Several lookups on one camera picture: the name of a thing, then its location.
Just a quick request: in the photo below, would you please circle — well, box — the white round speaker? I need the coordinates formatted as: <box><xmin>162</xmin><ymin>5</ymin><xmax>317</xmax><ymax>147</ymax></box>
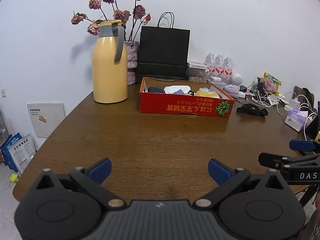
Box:
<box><xmin>231</xmin><ymin>73</ymin><xmax>243</xmax><ymax>86</ymax></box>

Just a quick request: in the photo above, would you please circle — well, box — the yellow white plush toy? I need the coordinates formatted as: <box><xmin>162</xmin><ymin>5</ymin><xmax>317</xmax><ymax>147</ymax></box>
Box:
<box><xmin>195</xmin><ymin>90</ymin><xmax>221</xmax><ymax>99</ymax></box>

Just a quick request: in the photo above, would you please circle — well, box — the yellow thermos jug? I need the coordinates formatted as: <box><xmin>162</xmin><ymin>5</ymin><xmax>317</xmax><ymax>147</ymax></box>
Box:
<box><xmin>92</xmin><ymin>20</ymin><xmax>127</xmax><ymax>103</ymax></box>

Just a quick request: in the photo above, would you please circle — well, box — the black cloth glove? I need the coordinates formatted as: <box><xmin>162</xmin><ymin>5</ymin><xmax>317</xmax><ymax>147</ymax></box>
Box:
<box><xmin>236</xmin><ymin>103</ymin><xmax>268</xmax><ymax>117</ymax></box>

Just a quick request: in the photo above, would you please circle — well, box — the water bottle left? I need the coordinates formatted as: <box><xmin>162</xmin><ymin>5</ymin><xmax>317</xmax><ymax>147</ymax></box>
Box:
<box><xmin>203</xmin><ymin>53</ymin><xmax>215</xmax><ymax>78</ymax></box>

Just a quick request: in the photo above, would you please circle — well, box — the water bottle right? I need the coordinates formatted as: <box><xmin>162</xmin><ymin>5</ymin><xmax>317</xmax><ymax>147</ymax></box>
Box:
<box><xmin>222</xmin><ymin>56</ymin><xmax>233</xmax><ymax>84</ymax></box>

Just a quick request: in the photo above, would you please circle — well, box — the white purple gift box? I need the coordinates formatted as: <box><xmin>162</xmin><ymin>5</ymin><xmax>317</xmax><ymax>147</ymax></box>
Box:
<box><xmin>285</xmin><ymin>109</ymin><xmax>313</xmax><ymax>132</ymax></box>

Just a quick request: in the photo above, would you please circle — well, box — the purple knitted cloth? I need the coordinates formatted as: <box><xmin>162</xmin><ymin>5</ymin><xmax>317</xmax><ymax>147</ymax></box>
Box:
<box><xmin>174</xmin><ymin>89</ymin><xmax>189</xmax><ymax>95</ymax></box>

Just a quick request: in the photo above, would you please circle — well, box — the black paper shopping bag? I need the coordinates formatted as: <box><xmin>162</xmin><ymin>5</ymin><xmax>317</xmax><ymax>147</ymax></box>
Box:
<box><xmin>136</xmin><ymin>11</ymin><xmax>190</xmax><ymax>85</ymax></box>

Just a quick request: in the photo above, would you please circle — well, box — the bubble wrap packet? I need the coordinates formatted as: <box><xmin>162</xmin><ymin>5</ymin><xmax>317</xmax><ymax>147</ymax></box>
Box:
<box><xmin>199</xmin><ymin>87</ymin><xmax>210</xmax><ymax>93</ymax></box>

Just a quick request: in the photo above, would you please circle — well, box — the lilac fluffy scrunchie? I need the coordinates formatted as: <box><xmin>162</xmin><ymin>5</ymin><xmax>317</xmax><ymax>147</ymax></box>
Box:
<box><xmin>223</xmin><ymin>84</ymin><xmax>240</xmax><ymax>98</ymax></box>

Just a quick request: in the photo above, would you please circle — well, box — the navy blue pouch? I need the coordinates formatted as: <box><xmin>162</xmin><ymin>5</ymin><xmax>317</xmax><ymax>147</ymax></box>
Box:
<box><xmin>148</xmin><ymin>87</ymin><xmax>165</xmax><ymax>94</ymax></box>

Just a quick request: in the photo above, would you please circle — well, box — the snack bag pink yellow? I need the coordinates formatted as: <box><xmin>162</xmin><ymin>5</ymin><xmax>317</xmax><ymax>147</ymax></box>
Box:
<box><xmin>263</xmin><ymin>72</ymin><xmax>282</xmax><ymax>95</ymax></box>

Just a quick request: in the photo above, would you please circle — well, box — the water bottle middle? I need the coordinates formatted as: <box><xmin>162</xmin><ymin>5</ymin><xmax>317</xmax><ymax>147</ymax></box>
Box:
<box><xmin>214</xmin><ymin>54</ymin><xmax>225</xmax><ymax>78</ymax></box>

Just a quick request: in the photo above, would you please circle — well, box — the water bottle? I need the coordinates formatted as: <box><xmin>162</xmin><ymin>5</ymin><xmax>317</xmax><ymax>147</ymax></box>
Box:
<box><xmin>214</xmin><ymin>54</ymin><xmax>225</xmax><ymax>78</ymax></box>
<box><xmin>222</xmin><ymin>56</ymin><xmax>233</xmax><ymax>84</ymax></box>
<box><xmin>203</xmin><ymin>53</ymin><xmax>215</xmax><ymax>78</ymax></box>

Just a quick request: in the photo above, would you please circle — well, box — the dried pink rose bouquet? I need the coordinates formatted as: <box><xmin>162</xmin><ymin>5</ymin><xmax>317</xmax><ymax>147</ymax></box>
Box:
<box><xmin>71</xmin><ymin>0</ymin><xmax>151</xmax><ymax>42</ymax></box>

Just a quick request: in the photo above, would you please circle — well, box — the white cloth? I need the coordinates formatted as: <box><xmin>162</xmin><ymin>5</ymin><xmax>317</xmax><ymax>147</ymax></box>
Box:
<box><xmin>164</xmin><ymin>85</ymin><xmax>191</xmax><ymax>94</ymax></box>

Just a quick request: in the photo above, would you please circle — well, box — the red cardboard box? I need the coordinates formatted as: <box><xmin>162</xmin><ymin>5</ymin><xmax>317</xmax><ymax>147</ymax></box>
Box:
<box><xmin>139</xmin><ymin>77</ymin><xmax>234</xmax><ymax>118</ymax></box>

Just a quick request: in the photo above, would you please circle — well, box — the clear cereal container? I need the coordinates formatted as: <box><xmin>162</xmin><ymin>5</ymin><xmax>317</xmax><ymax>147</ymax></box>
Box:
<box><xmin>188</xmin><ymin>68</ymin><xmax>207</xmax><ymax>83</ymax></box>

